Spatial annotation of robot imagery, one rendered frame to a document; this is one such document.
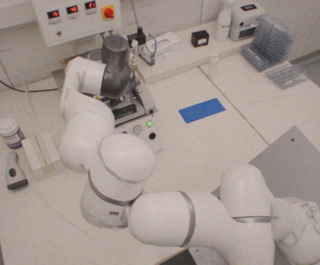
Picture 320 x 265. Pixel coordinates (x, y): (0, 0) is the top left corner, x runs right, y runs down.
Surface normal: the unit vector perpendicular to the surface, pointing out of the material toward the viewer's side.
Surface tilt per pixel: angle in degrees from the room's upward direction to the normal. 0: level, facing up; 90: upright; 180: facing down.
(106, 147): 38
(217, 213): 34
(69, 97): 18
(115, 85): 58
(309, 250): 52
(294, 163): 44
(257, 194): 24
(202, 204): 29
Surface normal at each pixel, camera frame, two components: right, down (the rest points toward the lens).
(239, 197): -0.36, -0.30
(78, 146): 0.03, -0.01
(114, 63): 0.23, 0.11
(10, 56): 0.46, 0.70
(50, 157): -0.02, -0.62
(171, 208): 0.33, -0.65
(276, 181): -0.63, -0.22
